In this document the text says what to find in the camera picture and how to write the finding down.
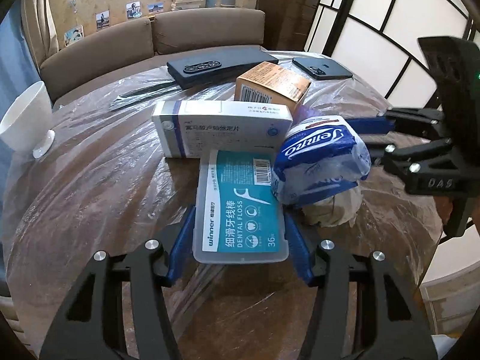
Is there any brown sofa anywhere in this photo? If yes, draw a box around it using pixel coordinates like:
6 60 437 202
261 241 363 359
39 7 267 102

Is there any blue white tissue pack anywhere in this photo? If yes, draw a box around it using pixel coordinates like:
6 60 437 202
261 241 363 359
271 115 372 207

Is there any clear plastic table sheet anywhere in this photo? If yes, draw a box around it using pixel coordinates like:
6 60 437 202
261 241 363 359
0 50 443 360

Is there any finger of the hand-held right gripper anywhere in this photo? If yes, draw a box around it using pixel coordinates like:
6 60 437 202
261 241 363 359
347 107 445 137
365 135 456 175

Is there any black cased smartphone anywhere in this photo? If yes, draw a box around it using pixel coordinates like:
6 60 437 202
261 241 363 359
166 46 280 90

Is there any teal label dental floss box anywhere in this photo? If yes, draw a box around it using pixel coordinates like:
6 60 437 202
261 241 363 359
192 149 289 265

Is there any brown sofa back cushion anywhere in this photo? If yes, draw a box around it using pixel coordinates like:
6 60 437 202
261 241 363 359
39 19 154 100
152 7 266 56

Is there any black framed paper screen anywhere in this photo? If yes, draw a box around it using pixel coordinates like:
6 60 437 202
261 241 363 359
304 0 480 128

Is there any beige curtain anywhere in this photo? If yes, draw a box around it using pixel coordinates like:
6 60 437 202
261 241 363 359
20 0 61 68

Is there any dark wooden cabinet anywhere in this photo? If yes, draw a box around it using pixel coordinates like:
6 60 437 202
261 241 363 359
259 0 325 51

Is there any blue curtain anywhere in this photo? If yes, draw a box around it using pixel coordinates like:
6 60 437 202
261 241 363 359
0 0 42 181

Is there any brown cardboard box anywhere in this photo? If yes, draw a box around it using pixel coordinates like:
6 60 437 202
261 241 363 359
234 62 312 119

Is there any blue smartphone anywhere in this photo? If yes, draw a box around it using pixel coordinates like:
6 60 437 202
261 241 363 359
292 57 354 81

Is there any crumpled beige paper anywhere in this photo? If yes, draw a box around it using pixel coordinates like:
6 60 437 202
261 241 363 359
304 187 362 227

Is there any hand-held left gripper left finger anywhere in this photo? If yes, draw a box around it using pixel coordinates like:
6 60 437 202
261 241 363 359
39 205 196 360

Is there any white furniture piece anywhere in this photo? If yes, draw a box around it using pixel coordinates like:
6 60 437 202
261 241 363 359
418 259 480 342

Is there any white footed cup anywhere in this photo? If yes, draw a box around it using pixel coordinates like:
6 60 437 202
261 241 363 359
0 81 56 159

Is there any dark slender tool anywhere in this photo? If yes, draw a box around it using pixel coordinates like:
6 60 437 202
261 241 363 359
109 82 181 111

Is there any white blue medicine box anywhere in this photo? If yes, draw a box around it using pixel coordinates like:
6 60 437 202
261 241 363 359
151 100 293 158

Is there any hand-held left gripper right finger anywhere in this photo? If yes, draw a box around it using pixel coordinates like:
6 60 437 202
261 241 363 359
284 210 437 360

